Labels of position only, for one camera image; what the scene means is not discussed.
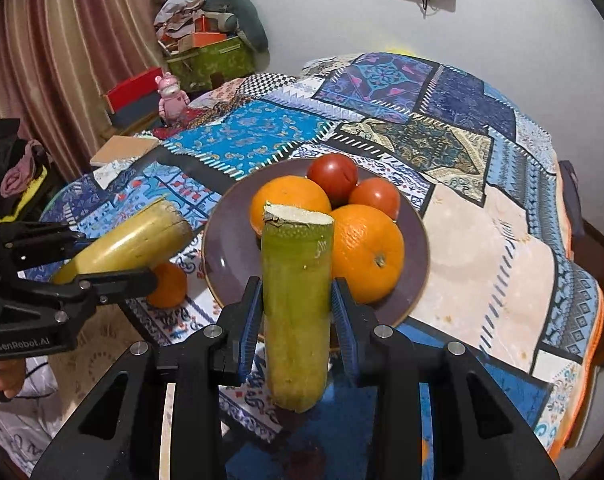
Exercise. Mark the person's left hand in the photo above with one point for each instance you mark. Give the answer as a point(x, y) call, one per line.
point(9, 375)

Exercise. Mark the small tangerine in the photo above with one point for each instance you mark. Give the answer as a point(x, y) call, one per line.
point(172, 287)

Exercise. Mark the striped brown curtain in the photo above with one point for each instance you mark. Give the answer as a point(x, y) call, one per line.
point(72, 35)

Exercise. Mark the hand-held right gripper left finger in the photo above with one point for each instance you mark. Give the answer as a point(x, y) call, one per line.
point(249, 330)

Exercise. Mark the large orange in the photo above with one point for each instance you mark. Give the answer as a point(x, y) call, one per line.
point(367, 255)
point(282, 200)

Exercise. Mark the pile of paper clutter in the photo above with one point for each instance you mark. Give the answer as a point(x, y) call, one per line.
point(179, 17)

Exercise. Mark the dark purple plate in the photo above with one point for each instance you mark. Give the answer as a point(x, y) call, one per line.
point(227, 260)

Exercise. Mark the red box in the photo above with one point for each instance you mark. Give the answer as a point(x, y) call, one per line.
point(132, 87)

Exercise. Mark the dark grey box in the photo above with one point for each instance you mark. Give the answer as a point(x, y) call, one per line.
point(134, 115)

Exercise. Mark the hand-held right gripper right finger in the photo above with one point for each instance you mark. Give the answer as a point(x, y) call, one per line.
point(343, 332)

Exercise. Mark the orange cardboard box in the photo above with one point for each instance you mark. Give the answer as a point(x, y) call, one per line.
point(207, 40)

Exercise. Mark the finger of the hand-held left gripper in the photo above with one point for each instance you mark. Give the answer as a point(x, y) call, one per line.
point(117, 282)
point(42, 237)

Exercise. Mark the green zucchini piece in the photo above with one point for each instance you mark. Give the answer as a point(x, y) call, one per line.
point(297, 310)

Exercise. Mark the grey long pillow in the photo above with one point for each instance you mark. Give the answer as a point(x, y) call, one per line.
point(249, 20)

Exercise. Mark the white printed clothing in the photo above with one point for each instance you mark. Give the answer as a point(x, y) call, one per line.
point(32, 410)

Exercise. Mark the red tomato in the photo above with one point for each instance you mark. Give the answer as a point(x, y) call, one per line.
point(332, 172)
point(377, 197)

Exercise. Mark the tan flat cardboard box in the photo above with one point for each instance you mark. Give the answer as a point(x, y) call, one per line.
point(124, 150)

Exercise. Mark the pink toy figure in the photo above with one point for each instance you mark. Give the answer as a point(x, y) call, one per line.
point(172, 97)

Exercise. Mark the patchwork printed blanket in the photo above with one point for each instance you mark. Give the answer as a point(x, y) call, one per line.
point(482, 240)

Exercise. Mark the green patterned box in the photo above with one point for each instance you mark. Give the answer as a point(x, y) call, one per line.
point(212, 62)

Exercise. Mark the pink cloth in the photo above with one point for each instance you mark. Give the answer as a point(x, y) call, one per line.
point(24, 170)

